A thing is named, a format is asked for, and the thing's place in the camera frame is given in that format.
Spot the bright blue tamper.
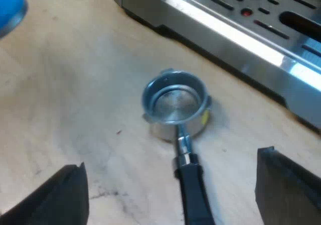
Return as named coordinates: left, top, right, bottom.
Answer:
left=0, top=0, right=29, bottom=38

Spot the filter holder with red-ended handle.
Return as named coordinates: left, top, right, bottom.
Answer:
left=141, top=68, right=213, bottom=225

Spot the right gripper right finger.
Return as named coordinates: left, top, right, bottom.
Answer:
left=254, top=146, right=321, bottom=225

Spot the steel espresso machine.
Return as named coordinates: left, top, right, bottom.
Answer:
left=113, top=0, right=321, bottom=132

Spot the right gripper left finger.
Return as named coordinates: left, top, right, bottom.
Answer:
left=0, top=161, right=90, bottom=225

